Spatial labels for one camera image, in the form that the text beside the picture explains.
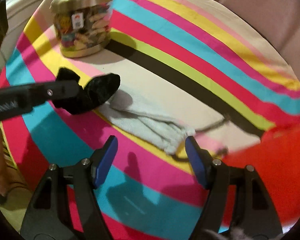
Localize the black fuzzy scrunchie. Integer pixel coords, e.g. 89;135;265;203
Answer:
52;73;121;115

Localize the striped beige cushion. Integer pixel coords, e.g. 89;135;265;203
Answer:
0;122;32;233

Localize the red thermos flask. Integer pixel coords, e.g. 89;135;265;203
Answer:
223;123;300;226

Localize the gold lid snack jar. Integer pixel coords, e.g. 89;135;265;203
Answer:
50;0;113;59

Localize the grey folded sock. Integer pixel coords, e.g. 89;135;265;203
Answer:
97;87;231;156

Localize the striped colourful table cloth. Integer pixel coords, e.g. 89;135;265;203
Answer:
0;0;300;239

